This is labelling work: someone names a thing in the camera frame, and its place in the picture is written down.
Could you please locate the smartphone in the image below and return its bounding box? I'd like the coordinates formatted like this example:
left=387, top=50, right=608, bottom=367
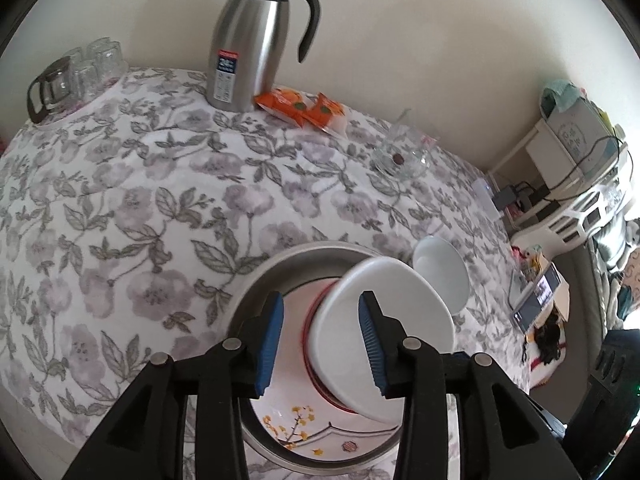
left=512, top=265, right=563, bottom=333

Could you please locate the large pale white bowl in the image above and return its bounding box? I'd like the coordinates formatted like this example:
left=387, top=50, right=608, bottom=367
left=306, top=256, right=456, bottom=423

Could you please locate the small white bowl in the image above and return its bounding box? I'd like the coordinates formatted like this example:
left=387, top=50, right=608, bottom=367
left=412, top=236, right=471, bottom=317

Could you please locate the orange snack packet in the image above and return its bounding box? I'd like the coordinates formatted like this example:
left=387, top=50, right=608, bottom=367
left=302, top=92, right=348, bottom=137
left=254, top=87, right=313, bottom=126

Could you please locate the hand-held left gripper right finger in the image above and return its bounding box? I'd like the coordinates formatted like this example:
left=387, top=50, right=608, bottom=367
left=358, top=291, right=583, bottom=480

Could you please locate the black cloth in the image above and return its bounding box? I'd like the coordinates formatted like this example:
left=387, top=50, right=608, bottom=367
left=530, top=320, right=566, bottom=366

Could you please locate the white power strip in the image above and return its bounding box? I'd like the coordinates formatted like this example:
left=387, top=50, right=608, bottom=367
left=472, top=176, right=501, bottom=221

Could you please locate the white printed box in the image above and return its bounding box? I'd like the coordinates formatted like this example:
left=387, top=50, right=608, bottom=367
left=540, top=80, right=618, bottom=161

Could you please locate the grey sofa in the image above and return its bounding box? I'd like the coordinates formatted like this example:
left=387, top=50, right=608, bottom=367
left=530, top=245, right=611, bottom=426

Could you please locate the black charger adapter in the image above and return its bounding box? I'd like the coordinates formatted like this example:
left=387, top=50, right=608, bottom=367
left=492, top=185, right=521, bottom=208

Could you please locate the glass mug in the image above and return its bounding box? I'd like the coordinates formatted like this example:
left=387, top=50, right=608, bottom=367
left=369, top=107, right=441, bottom=181

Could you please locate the stainless steel basin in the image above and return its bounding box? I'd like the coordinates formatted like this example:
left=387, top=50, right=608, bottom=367
left=227, top=241, right=416, bottom=462

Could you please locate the grey floral tablecloth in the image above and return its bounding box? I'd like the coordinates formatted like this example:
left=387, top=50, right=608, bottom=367
left=0, top=65, right=531, bottom=480

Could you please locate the white plate with flower print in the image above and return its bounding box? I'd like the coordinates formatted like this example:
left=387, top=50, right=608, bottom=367
left=245, top=280, right=403, bottom=456

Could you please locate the glass cup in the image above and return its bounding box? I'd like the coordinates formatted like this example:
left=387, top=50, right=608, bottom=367
left=86, top=37, right=127, bottom=78
left=60, top=47, right=93, bottom=76
left=72, top=62, right=108, bottom=103

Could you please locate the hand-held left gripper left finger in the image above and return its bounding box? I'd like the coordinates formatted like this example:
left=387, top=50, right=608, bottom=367
left=62, top=291, right=285, bottom=480

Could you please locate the white lattice rack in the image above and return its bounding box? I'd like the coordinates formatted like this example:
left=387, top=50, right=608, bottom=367
left=510, top=160, right=636, bottom=246

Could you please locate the white wooden stand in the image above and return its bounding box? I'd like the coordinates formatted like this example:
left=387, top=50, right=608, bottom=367
left=487, top=120, right=586, bottom=201

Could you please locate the glass coffee pot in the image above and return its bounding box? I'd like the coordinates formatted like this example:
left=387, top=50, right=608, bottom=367
left=26, top=57, right=81, bottom=125

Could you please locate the stainless steel thermos jug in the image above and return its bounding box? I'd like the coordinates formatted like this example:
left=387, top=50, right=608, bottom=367
left=206, top=0, right=321, bottom=112

